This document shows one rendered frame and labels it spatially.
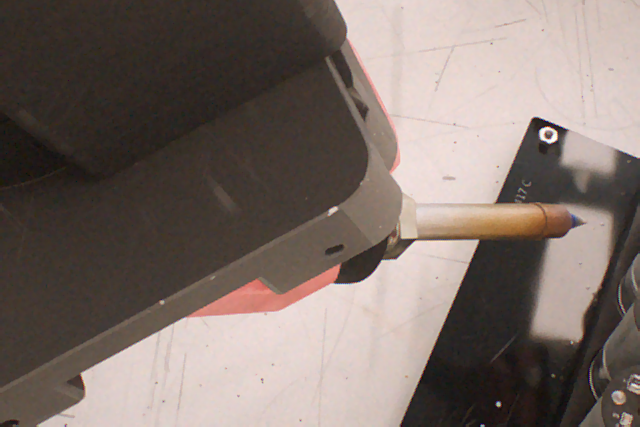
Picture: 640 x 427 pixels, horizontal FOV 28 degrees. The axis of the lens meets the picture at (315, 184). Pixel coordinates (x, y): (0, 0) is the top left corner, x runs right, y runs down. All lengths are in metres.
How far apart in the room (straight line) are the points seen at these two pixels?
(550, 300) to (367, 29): 0.12
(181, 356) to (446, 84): 0.13
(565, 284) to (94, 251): 0.25
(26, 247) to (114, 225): 0.01
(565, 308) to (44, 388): 0.25
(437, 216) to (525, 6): 0.20
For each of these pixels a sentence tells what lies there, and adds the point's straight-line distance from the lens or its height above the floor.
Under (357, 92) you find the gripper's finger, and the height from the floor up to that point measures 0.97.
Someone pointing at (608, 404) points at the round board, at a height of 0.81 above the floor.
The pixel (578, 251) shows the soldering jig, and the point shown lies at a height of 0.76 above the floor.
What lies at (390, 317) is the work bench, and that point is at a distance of 0.38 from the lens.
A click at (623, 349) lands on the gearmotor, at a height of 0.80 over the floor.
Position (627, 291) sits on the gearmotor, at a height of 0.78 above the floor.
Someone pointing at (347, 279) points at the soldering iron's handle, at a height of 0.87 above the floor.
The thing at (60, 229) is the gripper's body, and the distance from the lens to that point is 0.16.
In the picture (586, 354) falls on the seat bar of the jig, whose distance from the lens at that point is 0.37.
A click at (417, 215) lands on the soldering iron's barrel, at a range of 0.27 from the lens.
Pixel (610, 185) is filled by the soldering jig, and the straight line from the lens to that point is 0.41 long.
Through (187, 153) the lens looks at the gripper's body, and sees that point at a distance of 0.15.
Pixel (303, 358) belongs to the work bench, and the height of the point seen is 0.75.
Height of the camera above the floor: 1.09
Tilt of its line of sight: 58 degrees down
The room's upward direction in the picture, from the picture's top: 10 degrees clockwise
